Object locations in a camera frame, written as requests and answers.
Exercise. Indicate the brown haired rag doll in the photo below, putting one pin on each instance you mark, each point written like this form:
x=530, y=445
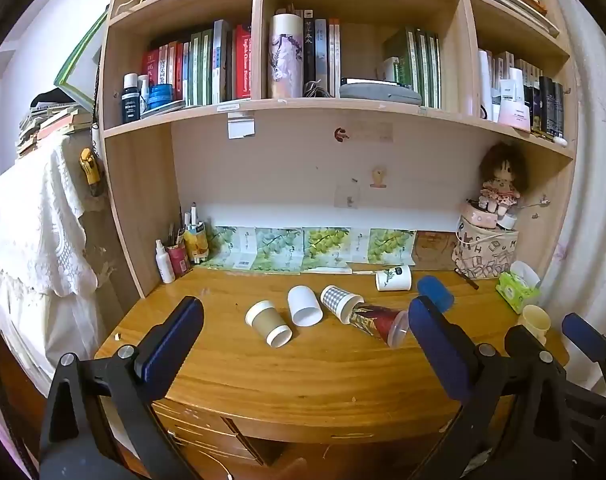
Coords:
x=503, y=180

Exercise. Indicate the white spray bottle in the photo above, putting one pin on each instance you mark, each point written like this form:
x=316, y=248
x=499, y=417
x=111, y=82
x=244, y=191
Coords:
x=164, y=262

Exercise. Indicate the small white bottle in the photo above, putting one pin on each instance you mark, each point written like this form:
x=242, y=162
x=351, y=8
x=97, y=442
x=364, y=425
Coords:
x=143, y=92

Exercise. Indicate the green tissue pack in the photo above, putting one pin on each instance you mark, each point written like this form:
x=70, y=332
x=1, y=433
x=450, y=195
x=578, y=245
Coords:
x=516, y=291

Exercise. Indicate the brown board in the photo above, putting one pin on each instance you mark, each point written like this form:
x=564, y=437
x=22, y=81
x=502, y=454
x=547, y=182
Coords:
x=434, y=249

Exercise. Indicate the wooden bookshelf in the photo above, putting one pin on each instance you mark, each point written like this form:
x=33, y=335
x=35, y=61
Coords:
x=133, y=200

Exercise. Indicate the white paper label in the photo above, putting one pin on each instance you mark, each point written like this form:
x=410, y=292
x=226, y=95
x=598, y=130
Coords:
x=240, y=125

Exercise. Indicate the black bottle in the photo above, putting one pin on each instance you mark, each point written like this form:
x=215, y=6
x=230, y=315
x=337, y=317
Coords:
x=129, y=97

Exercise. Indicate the green grape leaflet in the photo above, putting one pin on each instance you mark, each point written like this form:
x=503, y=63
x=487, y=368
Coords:
x=389, y=246
x=277, y=250
x=329, y=249
x=230, y=249

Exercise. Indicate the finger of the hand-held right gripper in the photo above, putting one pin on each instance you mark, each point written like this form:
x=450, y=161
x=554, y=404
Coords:
x=435, y=291
x=585, y=335

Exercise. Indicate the wooden desk drawer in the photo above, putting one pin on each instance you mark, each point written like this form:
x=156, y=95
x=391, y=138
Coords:
x=208, y=435

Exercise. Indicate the pale yellow wall sticker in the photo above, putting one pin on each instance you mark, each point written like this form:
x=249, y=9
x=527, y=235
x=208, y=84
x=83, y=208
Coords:
x=378, y=177

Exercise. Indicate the brown paper cup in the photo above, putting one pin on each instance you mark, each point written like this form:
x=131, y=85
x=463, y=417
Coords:
x=265, y=320

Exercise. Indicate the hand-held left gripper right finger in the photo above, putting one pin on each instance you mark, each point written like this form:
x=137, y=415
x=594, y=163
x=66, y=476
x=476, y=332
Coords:
x=438, y=347

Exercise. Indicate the plain white paper cup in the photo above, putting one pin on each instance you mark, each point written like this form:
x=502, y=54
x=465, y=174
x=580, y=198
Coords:
x=304, y=304

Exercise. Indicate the pink case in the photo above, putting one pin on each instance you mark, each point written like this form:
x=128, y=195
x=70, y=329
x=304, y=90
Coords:
x=478, y=214

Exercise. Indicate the green framed picture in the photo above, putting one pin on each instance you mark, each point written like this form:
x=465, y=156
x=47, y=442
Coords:
x=78, y=65

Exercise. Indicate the floral white tube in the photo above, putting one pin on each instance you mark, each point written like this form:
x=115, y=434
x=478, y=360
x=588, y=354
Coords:
x=285, y=55

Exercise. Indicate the cosmetic bottles right shelf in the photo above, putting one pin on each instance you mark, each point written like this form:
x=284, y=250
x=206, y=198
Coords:
x=530, y=92

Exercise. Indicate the grey pouch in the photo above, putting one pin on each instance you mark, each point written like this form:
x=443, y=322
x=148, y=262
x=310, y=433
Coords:
x=380, y=92

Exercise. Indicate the checked paper cup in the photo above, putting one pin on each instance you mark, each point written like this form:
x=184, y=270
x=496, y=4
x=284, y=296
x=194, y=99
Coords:
x=338, y=300

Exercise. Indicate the dark pen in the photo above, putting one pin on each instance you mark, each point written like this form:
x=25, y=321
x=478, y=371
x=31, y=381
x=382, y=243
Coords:
x=467, y=278

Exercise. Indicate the letter printed fabric basket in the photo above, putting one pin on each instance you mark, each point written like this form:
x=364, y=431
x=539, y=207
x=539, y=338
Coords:
x=484, y=255

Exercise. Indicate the white cup with green print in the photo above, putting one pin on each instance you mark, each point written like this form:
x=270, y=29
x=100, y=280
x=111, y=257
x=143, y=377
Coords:
x=394, y=278

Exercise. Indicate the yellow can with pens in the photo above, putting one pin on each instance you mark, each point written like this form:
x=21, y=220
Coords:
x=197, y=241

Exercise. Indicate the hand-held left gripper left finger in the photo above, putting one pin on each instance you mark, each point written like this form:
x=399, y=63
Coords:
x=175, y=332

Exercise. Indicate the row of dark green books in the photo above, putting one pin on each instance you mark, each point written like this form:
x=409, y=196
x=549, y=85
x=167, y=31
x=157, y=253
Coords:
x=417, y=62

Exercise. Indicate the red wall sticker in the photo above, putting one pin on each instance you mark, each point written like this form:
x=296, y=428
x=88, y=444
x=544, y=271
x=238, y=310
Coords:
x=340, y=134

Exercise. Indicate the row of grey spined books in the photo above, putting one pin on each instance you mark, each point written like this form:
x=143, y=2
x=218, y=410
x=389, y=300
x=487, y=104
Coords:
x=322, y=50

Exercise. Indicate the white lace cloth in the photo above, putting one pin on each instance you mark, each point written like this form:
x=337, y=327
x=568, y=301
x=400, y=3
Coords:
x=33, y=225

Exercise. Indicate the red patterned plastic cup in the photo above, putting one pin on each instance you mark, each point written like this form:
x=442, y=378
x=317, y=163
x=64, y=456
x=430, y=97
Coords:
x=380, y=322

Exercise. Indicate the red pen holder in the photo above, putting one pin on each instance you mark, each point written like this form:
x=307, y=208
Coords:
x=179, y=256

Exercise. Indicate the yellow utility knife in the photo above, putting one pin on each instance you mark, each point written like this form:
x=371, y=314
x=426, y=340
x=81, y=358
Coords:
x=90, y=170

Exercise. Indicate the pile of old books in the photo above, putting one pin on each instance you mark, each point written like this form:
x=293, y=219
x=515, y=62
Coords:
x=45, y=125

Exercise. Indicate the row of red and green books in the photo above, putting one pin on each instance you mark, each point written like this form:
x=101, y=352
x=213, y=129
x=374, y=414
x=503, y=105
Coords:
x=203, y=67

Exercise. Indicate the blue jar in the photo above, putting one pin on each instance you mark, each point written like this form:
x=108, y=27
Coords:
x=161, y=95

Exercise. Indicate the pale yellow cup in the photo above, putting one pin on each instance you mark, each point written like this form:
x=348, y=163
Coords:
x=535, y=321

